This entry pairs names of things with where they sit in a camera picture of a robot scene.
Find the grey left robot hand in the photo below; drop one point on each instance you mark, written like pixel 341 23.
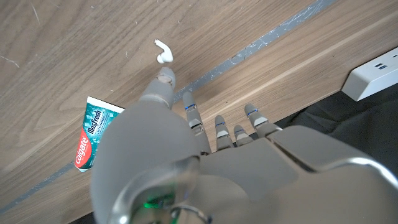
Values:
pixel 217 174

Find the white AirPod earbud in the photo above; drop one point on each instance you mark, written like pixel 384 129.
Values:
pixel 164 53

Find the teal red toothpaste tube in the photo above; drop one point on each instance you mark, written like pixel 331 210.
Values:
pixel 90 133

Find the grey tape outline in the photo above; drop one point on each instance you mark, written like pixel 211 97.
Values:
pixel 248 49

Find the black curtain backdrop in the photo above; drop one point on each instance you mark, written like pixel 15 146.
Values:
pixel 357 124

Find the white box on floor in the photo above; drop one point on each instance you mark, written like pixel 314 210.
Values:
pixel 370 74

